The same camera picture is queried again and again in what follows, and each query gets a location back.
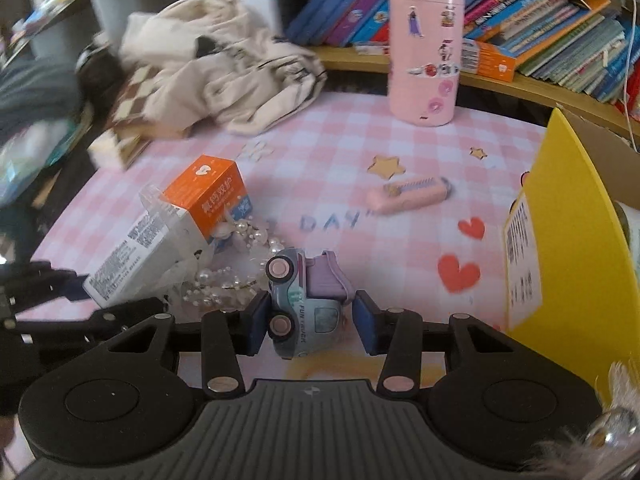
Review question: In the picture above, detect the pink oblong case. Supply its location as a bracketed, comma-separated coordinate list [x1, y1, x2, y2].
[364, 176, 454, 216]

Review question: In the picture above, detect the row of colourful books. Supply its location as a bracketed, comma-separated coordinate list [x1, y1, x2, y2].
[282, 0, 640, 107]

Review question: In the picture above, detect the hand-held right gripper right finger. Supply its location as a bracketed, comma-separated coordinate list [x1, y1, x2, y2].
[352, 290, 508, 394]

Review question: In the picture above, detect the pink cylinder tin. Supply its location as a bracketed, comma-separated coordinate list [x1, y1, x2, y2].
[387, 0, 466, 128]

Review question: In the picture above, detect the wooden chessboard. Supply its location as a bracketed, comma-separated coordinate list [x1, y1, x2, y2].
[107, 62, 196, 161]

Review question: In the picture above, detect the orange flat box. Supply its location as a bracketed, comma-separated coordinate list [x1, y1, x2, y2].
[460, 40, 518, 84]

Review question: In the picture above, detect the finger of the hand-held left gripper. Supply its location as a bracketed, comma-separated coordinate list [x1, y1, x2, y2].
[12, 296, 166, 347]
[0, 260, 88, 313]

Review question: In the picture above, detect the grey folded cloth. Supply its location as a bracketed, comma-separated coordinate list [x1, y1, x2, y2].
[0, 56, 83, 133]

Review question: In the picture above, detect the orange white carton box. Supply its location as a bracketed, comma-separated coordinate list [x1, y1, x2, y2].
[82, 156, 252, 309]

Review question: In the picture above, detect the crumpled plastic bag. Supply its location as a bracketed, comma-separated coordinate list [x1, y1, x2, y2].
[0, 125, 87, 202]

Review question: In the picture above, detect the yellow cardboard box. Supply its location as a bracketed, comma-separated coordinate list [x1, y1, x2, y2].
[502, 107, 640, 396]

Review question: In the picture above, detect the cream cloth bag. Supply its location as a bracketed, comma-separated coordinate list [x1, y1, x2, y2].
[120, 0, 328, 137]

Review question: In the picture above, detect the white small box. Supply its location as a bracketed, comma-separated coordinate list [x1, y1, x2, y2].
[87, 130, 151, 171]

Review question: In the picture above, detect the black bag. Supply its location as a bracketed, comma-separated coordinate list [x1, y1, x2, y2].
[75, 40, 126, 98]

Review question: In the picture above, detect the fluffy grey fur trim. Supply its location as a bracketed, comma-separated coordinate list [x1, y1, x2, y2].
[540, 360, 640, 480]

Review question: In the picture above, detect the pink checked table mat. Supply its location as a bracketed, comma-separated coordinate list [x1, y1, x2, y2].
[30, 87, 551, 377]

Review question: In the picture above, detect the blue purple toy car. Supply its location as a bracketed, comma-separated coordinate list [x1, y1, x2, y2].
[264, 247, 357, 361]

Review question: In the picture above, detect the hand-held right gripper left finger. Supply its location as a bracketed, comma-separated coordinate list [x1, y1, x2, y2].
[106, 290, 272, 394]

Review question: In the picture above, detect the pearl ornament with clear ribbon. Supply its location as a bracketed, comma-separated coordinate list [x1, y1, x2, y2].
[170, 207, 286, 317]

